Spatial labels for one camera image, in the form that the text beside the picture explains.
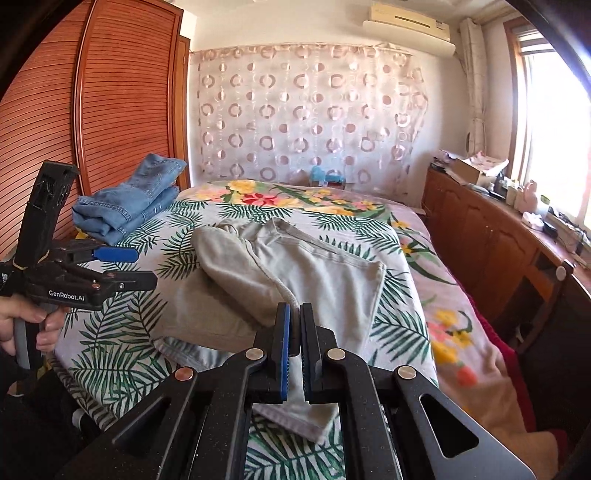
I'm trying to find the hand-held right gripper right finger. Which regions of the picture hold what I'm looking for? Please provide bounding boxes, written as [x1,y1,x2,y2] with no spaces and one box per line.
[299,302,536,480]

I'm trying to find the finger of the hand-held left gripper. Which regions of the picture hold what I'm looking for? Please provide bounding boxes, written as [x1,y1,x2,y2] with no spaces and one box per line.
[69,270,158,297]
[54,244,139,265]

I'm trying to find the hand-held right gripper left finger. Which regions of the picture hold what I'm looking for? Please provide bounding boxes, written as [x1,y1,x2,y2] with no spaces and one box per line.
[55,302,301,480]

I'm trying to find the grey pants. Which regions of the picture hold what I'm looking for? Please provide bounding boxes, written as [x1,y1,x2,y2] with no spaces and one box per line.
[150,217,389,445]

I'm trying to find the person's left hand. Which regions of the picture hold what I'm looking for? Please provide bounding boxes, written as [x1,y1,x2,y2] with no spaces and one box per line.
[0,295,66,357]

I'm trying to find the folded blue jeans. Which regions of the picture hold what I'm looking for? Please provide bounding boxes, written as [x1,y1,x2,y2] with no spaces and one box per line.
[71,153,188,245]

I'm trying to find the leaf-print bed cover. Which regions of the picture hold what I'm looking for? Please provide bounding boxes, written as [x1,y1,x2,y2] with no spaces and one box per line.
[53,187,439,480]

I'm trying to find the wooden louvred wardrobe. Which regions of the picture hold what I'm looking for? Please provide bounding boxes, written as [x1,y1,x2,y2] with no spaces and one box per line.
[0,0,191,261]

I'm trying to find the floral bed sheet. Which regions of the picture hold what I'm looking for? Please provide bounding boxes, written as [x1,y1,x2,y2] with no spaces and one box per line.
[178,179,561,480]

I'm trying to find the blue toy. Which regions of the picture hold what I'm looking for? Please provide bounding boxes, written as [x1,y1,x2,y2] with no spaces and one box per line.
[308,167,347,188]

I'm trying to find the red blanket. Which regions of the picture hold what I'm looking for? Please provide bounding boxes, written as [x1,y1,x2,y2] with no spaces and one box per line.
[473,311,568,453]

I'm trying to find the wooden side cabinet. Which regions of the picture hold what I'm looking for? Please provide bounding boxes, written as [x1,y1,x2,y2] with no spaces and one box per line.
[421,165,591,352]

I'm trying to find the circle-pattern sheer curtain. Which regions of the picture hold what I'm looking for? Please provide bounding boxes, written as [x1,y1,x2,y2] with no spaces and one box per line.
[189,44,428,204]

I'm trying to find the white figurine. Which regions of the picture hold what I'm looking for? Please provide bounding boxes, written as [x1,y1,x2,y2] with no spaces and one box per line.
[516,180,542,213]

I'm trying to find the wooden-framed window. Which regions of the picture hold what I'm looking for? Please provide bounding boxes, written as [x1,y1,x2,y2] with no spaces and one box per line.
[504,21,591,224]

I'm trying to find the white air conditioner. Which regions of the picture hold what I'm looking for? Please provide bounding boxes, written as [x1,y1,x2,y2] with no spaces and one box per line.
[362,2,456,57]

